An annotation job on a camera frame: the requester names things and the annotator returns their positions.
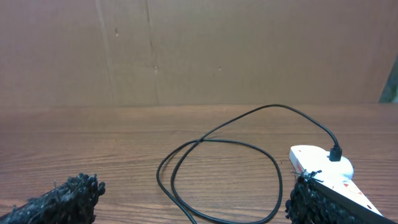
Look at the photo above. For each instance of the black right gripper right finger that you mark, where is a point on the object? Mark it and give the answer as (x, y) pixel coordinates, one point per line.
(312, 202)

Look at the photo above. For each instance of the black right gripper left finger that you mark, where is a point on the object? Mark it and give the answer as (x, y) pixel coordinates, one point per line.
(70, 203)

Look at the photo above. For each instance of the white charger adapter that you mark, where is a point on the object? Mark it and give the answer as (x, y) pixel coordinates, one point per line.
(316, 158)

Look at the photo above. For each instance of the white power strip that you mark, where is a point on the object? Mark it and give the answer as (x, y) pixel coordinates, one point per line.
(338, 183)

